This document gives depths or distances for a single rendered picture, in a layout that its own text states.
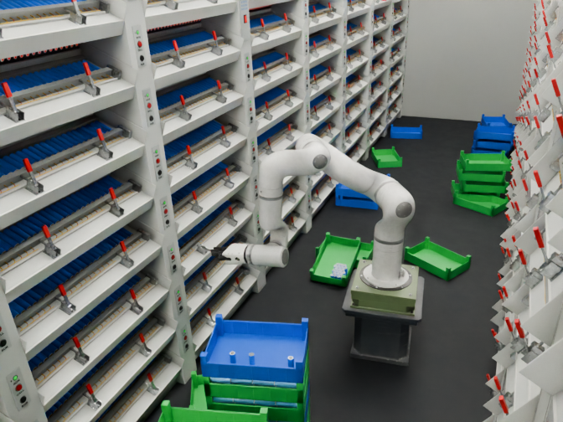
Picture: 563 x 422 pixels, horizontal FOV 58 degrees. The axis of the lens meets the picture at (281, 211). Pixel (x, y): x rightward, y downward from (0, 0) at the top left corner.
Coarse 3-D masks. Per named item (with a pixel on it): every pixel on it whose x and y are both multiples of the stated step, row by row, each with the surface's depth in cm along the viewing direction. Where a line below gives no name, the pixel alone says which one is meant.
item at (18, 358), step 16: (0, 288) 124; (0, 304) 125; (16, 336) 131; (16, 352) 131; (0, 368) 128; (0, 384) 128; (32, 384) 138; (0, 400) 131; (32, 400) 139; (16, 416) 135; (32, 416) 140
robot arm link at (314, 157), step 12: (312, 144) 178; (276, 156) 181; (288, 156) 179; (300, 156) 176; (312, 156) 174; (324, 156) 175; (264, 168) 182; (276, 168) 181; (288, 168) 181; (300, 168) 179; (312, 168) 176; (324, 168) 178; (264, 180) 183; (276, 180) 183; (264, 192) 185; (276, 192) 185
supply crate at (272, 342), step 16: (224, 320) 166; (304, 320) 160; (224, 336) 166; (240, 336) 166; (256, 336) 166; (272, 336) 165; (288, 336) 165; (304, 336) 162; (208, 352) 155; (224, 352) 159; (240, 352) 159; (256, 352) 159; (272, 352) 159; (288, 352) 158; (304, 352) 151; (208, 368) 149; (224, 368) 148; (240, 368) 147; (256, 368) 147; (272, 368) 146; (288, 368) 145; (304, 368) 151
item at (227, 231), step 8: (232, 200) 251; (240, 200) 248; (248, 208) 249; (240, 216) 243; (248, 216) 245; (240, 224) 240; (216, 232) 228; (224, 232) 230; (232, 232) 233; (200, 240) 220; (208, 240) 222; (216, 240) 223; (224, 240) 227; (192, 248) 214; (208, 248) 218; (184, 256) 209; (192, 256) 210; (200, 256) 212; (208, 256) 217; (184, 264) 205; (192, 264) 207; (200, 264) 212; (184, 272) 198; (192, 272) 208; (184, 280) 204
